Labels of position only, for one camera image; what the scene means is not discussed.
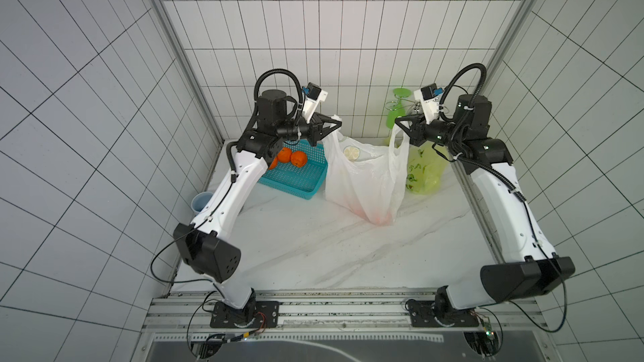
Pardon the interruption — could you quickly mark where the white printed plastic bag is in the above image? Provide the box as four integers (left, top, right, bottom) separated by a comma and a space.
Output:
323, 127, 409, 226

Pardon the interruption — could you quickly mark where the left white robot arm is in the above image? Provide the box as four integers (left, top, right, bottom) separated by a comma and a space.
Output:
174, 84, 341, 310

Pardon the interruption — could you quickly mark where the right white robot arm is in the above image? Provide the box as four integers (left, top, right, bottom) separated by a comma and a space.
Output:
396, 87, 576, 318

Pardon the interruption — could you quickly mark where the orange one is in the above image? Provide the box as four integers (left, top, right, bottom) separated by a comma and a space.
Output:
268, 158, 278, 170

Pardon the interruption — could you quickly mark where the orange two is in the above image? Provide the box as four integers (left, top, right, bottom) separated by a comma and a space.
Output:
277, 147, 293, 164

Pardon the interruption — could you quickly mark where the green plastic wine glass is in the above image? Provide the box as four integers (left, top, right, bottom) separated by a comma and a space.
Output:
386, 87, 412, 129

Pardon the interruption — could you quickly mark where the chrome glass holder stand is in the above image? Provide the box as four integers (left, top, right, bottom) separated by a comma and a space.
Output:
385, 98, 422, 118

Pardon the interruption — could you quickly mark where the green plastic bag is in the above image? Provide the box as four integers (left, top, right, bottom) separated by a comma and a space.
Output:
406, 142, 449, 195

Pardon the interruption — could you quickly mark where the orange three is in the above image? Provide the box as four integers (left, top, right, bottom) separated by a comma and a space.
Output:
290, 151, 308, 169

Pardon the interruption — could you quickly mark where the teal plastic basket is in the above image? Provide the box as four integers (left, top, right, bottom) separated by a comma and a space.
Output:
259, 141, 328, 199

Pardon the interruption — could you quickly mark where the light blue cup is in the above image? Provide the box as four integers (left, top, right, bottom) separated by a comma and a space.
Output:
191, 191, 213, 215

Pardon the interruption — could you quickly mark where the aluminium mounting rail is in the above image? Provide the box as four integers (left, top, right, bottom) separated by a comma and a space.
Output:
143, 288, 545, 344

